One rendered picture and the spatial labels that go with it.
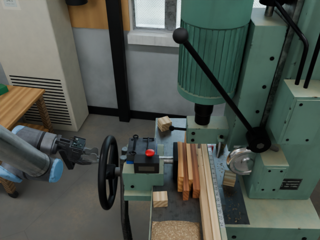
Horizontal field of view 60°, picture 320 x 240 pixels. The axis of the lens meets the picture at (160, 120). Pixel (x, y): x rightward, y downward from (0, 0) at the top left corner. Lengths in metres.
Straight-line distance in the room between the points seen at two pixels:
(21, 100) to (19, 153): 1.30
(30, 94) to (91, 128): 0.66
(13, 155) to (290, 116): 0.77
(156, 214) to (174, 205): 0.06
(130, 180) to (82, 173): 1.33
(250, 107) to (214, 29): 0.27
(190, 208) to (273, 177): 0.26
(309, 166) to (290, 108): 0.34
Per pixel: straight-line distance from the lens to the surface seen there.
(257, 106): 0.84
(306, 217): 1.12
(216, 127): 0.92
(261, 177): 0.86
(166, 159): 0.95
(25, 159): 0.97
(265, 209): 1.09
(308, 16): 0.72
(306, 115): 0.75
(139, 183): 0.95
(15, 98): 2.26
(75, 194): 2.14
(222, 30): 0.70
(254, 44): 0.74
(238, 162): 0.89
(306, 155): 0.98
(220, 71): 0.74
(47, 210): 2.12
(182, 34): 0.61
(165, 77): 2.37
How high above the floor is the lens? 1.65
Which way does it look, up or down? 39 degrees down
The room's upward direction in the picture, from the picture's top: straight up
